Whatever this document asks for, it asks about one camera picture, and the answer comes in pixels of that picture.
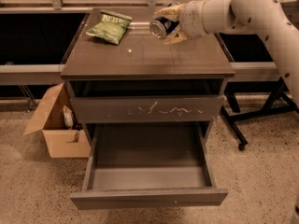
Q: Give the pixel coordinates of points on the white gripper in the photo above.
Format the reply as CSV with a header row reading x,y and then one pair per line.
x,y
191,19

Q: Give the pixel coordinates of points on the snack bag in box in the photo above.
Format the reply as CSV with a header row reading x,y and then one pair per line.
x,y
68,118

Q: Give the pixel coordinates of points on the open cardboard box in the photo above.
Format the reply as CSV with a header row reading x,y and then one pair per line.
x,y
49,119

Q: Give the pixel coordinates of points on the black wheeled stand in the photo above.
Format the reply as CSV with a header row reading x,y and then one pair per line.
x,y
277,103

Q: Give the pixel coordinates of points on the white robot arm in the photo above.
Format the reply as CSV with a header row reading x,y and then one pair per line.
x,y
265,18

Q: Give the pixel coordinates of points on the grey drawer cabinet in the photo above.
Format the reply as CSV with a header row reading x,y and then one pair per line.
x,y
142,66

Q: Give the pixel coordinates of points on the blue pepsi can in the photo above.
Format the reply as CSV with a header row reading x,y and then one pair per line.
x,y
159,27

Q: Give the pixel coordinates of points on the open grey middle drawer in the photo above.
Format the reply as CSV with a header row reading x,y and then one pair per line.
x,y
144,165

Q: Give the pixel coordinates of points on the green chip bag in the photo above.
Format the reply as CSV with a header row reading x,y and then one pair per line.
x,y
111,28

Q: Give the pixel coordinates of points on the closed grey top drawer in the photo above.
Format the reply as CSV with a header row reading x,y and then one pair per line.
x,y
146,109

